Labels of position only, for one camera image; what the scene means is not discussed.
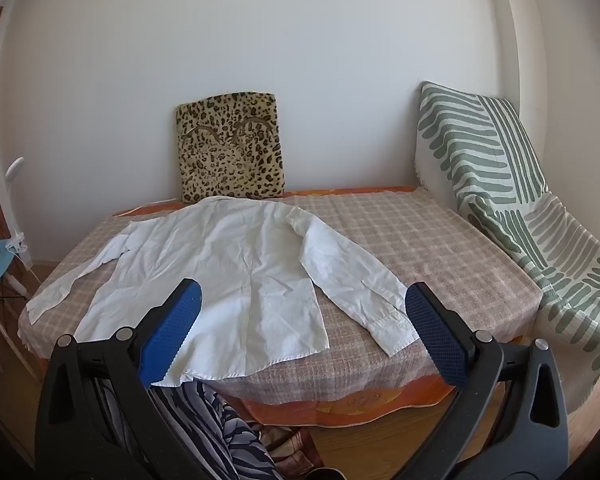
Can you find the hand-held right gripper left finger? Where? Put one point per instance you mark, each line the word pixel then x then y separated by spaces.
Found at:
pixel 172 330

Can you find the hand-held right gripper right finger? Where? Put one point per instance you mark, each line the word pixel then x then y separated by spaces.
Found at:
pixel 437 335

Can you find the white long-sleeved shirt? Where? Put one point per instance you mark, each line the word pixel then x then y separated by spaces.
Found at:
pixel 230 270

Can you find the person's striped dark trousers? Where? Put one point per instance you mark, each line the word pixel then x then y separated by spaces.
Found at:
pixel 205 425

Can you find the pink checked blanket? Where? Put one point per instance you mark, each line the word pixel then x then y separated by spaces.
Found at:
pixel 405 240

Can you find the orange floral sheet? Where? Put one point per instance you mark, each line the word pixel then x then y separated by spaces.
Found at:
pixel 360 405

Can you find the brown checked cloth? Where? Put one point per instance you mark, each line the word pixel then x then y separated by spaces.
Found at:
pixel 290 450

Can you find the white clip lamp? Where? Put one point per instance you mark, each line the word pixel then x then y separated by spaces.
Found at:
pixel 17 244

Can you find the leopard print cushion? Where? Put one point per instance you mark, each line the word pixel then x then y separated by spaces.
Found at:
pixel 230 160

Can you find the green striped white throw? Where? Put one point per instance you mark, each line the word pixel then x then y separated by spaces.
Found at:
pixel 480 160

